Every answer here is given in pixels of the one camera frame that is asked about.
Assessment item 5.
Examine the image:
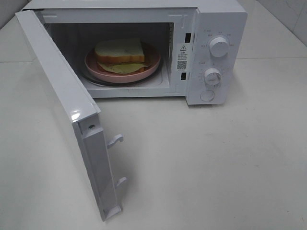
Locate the round white door button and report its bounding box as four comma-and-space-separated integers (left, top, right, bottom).
200, 90, 215, 102

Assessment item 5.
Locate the pink plate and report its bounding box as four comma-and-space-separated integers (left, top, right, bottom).
84, 43, 161, 84

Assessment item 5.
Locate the white microwave door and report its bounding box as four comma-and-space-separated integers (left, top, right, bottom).
16, 10, 127, 220

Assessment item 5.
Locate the sandwich with cheese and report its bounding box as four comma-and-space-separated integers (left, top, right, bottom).
94, 38, 151, 74

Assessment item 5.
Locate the glass turntable tray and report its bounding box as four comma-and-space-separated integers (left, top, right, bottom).
80, 60, 168, 88

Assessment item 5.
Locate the lower white timer knob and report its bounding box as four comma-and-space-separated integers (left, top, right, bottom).
204, 68, 222, 86

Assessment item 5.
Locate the white warning label sticker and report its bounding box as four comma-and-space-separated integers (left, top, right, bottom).
176, 43, 191, 71

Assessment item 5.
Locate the white microwave oven body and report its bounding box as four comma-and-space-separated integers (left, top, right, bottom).
21, 0, 247, 105

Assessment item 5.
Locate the upper white control knob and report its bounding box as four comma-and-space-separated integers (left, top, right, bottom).
209, 35, 229, 58

